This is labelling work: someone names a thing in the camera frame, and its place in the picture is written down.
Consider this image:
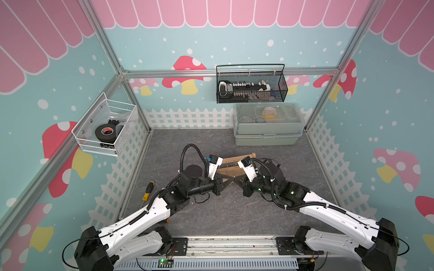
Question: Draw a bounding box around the black wire mesh basket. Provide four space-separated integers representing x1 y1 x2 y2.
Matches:
215 64 288 103

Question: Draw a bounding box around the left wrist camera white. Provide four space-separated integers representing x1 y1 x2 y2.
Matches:
207 155 223 180

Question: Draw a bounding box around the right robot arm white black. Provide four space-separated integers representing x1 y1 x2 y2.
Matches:
238 157 403 271

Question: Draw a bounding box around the green plastic storage box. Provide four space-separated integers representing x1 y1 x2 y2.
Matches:
234 103 305 146

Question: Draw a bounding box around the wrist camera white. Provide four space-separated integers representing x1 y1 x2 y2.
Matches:
237 156 258 183
207 155 223 180

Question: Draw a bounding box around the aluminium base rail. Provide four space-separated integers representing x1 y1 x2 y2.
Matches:
89 235 380 271

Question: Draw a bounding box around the yellow black screwdriver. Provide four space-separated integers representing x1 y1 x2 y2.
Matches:
142 181 155 202

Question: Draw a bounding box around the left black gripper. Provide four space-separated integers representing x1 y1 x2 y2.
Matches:
188 173 234 197

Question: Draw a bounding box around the green circuit board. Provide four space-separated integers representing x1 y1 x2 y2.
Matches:
157 258 174 269

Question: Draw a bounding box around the yellow item in box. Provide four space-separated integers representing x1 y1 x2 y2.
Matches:
262 106 278 121

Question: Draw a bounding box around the black tape roll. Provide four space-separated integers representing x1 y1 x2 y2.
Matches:
95 124 117 144

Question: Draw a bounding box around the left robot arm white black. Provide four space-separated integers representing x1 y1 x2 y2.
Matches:
73 143 235 271

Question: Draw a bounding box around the white wire basket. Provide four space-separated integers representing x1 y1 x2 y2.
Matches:
71 93 139 157

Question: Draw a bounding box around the white black device in basket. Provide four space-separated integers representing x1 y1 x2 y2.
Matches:
217 81 271 99

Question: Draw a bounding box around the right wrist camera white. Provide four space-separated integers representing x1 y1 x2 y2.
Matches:
237 156 258 183

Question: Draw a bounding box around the wooden jewelry display stand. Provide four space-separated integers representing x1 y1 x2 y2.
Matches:
217 152 256 177

